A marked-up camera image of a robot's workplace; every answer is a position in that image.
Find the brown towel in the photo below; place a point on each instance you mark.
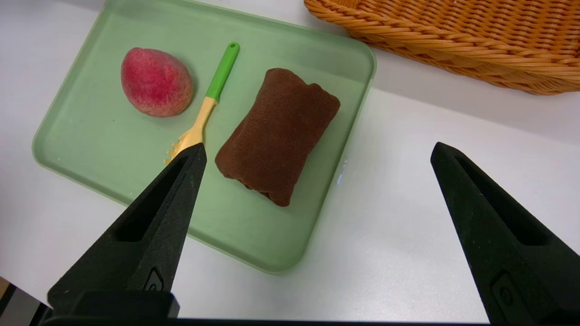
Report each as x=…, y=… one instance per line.
x=278, y=136

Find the red peach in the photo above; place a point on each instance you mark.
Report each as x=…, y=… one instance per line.
x=156, y=81

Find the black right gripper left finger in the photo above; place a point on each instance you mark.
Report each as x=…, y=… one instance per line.
x=158, y=253

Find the light green plastic tray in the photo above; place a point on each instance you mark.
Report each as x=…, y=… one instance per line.
x=113, y=136

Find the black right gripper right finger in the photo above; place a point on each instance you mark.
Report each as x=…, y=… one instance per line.
x=521, y=262

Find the orange wicker basket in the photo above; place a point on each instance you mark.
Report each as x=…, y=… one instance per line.
x=453, y=36

